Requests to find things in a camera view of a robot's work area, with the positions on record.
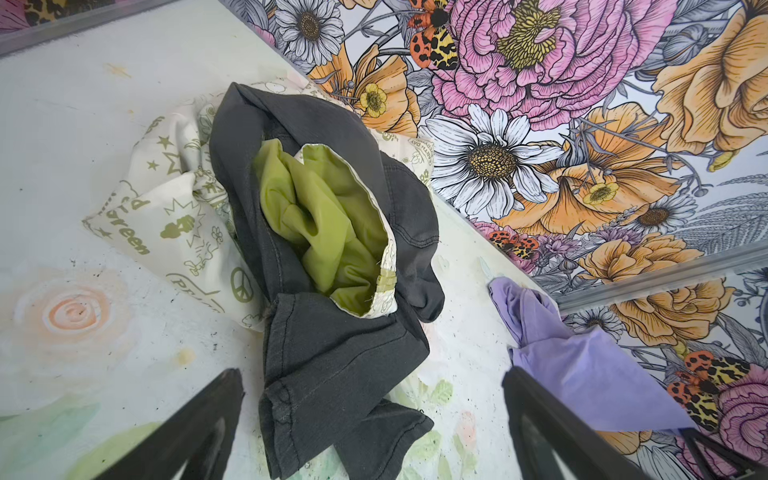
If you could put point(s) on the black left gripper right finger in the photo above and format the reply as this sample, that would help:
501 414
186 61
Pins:
551 442

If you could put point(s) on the lavender purple cloth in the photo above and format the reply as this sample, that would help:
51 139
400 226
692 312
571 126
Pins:
588 372

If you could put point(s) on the aluminium corner post left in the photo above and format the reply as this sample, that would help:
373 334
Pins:
721 264

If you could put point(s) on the dark grey denim cloth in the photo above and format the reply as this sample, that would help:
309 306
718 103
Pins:
336 360

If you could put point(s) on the green lined printed white cloth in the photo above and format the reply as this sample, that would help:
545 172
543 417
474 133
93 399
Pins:
172 214

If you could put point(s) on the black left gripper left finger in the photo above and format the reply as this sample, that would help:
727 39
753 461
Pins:
195 442

